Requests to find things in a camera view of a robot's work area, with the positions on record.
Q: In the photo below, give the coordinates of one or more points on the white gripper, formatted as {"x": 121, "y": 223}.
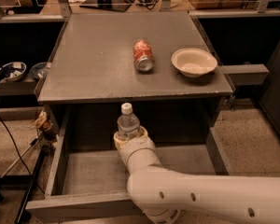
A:
{"x": 134, "y": 146}

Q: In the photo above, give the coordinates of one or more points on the clear plastic tea bottle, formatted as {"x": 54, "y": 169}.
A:
{"x": 128, "y": 123}

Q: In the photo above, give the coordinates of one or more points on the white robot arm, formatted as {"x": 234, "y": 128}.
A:
{"x": 162, "y": 193}

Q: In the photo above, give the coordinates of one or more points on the open grey top drawer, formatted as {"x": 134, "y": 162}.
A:
{"x": 87, "y": 178}

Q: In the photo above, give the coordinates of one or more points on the grey drawer cabinet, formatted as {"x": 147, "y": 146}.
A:
{"x": 94, "y": 64}

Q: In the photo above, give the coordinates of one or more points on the red soda can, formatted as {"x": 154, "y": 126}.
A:
{"x": 143, "y": 56}

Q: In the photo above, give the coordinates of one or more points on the snack bags on floor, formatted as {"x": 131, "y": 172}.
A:
{"x": 45, "y": 126}

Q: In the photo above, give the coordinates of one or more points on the white paper bowl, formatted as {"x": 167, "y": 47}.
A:
{"x": 194, "y": 62}

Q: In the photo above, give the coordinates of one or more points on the blue bowl on shelf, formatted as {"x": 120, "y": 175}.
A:
{"x": 39, "y": 70}

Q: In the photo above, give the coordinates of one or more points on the bowl with small items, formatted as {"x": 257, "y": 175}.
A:
{"x": 13, "y": 71}

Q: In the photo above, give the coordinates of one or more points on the black monitor stand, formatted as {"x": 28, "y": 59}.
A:
{"x": 109, "y": 5}

